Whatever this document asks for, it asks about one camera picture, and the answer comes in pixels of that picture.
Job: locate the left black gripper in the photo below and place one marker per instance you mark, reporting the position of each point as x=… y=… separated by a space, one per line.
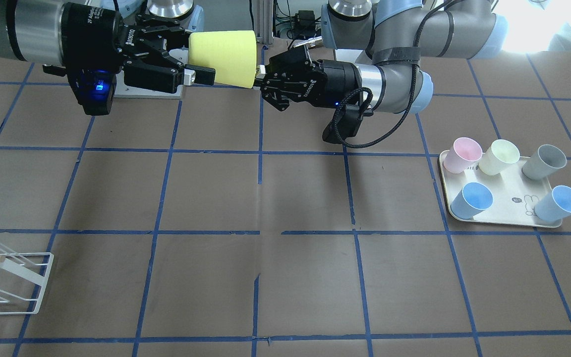
x=339 y=82

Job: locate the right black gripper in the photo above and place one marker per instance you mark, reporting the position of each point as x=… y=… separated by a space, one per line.
x=91 y=37

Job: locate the yellow plastic cup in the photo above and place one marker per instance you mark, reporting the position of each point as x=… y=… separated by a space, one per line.
x=231 y=53

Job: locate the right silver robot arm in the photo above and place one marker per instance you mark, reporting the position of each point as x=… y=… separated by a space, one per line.
x=30 y=30

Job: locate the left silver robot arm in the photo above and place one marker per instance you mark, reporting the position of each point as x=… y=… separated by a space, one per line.
x=392 y=36

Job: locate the pink plastic cup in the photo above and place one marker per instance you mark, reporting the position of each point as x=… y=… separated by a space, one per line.
x=463 y=154

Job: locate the light blue cup far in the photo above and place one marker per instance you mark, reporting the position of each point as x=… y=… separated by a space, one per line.
x=474 y=198

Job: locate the light blue cup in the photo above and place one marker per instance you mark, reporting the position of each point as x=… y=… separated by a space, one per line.
x=556 y=205
x=474 y=198

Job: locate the pale green cup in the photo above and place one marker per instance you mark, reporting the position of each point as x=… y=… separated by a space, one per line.
x=500 y=156

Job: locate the grey plastic cup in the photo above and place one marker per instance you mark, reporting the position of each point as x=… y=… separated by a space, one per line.
x=547 y=160

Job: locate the light blue cup near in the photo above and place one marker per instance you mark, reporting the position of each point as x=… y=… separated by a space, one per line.
x=556 y=205

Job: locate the beige serving tray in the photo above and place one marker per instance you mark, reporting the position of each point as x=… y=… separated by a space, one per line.
x=514 y=194

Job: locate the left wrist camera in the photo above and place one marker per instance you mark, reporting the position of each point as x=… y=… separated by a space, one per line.
x=349 y=119

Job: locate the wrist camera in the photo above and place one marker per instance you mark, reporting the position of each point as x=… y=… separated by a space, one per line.
x=349 y=119
x=94 y=90

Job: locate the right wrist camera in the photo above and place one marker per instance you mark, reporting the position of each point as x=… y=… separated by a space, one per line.
x=94 y=90

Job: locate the white wire cup rack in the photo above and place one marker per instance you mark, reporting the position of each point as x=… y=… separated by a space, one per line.
x=24 y=280

